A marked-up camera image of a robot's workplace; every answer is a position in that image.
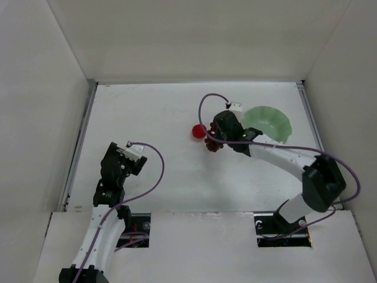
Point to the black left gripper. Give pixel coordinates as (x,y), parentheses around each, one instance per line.
(116,154)

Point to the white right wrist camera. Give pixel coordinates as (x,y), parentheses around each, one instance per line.
(234,107)

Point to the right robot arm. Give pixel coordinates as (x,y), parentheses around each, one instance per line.
(322,181)

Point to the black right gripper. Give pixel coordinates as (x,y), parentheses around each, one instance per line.
(220,127)

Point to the aluminium table rail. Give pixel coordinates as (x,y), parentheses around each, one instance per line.
(67,187)
(302,92)

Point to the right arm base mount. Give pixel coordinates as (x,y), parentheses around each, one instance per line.
(270,235)

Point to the red fake apple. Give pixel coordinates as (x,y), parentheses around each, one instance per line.
(199,132)

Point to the dark red fake grapes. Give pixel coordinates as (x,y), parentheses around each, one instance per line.
(212,145)

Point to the green scalloped fruit bowl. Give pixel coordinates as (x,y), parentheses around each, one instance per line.
(271,121)

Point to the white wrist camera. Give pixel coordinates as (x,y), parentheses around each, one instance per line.
(234,107)
(133,151)

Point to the right aluminium table rail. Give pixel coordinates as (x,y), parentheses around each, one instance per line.
(302,92)

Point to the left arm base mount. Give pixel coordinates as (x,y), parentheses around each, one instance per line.
(138,228)

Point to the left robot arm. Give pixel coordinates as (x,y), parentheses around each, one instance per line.
(109,217)

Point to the left aluminium table rail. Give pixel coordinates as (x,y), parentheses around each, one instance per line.
(67,187)

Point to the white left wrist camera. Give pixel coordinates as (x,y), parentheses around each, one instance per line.
(133,151)

